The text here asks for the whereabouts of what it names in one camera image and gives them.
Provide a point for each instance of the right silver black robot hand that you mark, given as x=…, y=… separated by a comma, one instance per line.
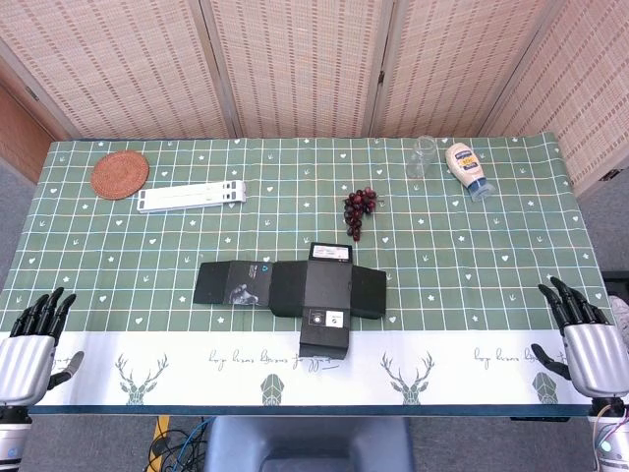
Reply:
x=594, y=359

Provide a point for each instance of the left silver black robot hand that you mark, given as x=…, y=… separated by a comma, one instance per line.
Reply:
x=24, y=364

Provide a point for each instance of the black cardboard box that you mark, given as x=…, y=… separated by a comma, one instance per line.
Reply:
x=319, y=295

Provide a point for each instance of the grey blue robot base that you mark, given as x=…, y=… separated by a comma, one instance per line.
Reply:
x=309, y=442

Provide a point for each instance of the white folding stand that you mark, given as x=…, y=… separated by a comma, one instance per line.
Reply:
x=191, y=196

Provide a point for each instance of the woven bamboo folding screen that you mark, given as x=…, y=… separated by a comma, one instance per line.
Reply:
x=295, y=64

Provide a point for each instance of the grey pink fabric item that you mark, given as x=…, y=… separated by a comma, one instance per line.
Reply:
x=621, y=314

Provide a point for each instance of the green checked deer tablecloth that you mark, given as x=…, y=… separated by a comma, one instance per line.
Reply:
x=442, y=275

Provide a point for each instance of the round woven rattan coaster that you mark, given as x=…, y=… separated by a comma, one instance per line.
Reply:
x=119, y=175

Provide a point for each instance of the brown wooden panel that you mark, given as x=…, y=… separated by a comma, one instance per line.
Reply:
x=19, y=137

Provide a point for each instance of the mayonnaise squeeze bottle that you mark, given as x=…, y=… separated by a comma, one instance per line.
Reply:
x=464, y=164

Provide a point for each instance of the clear plastic cup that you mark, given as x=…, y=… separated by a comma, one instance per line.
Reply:
x=420, y=159

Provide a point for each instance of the bunch of dark red grapes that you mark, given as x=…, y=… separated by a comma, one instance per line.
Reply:
x=356, y=206

